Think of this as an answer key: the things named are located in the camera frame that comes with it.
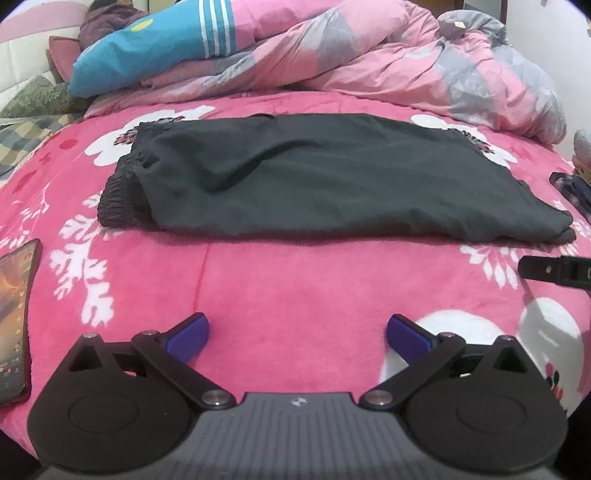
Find dark grey pants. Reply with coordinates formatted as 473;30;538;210
97;114;576;245

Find black smartphone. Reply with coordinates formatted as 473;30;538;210
0;239;42;407

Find pink floral blanket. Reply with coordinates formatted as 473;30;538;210
1;92;590;412

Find pink grey quilt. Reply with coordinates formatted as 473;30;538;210
88;1;567;145

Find plaid pillow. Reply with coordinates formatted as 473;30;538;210
0;113;83;183

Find green floral pillow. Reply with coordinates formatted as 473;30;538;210
1;76;93;118

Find dark pink cushion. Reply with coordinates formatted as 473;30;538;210
48;36;82;82

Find blue pink striped pillow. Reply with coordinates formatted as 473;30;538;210
68;1;339;98

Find maroon padded jacket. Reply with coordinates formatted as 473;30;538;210
78;0;148;50

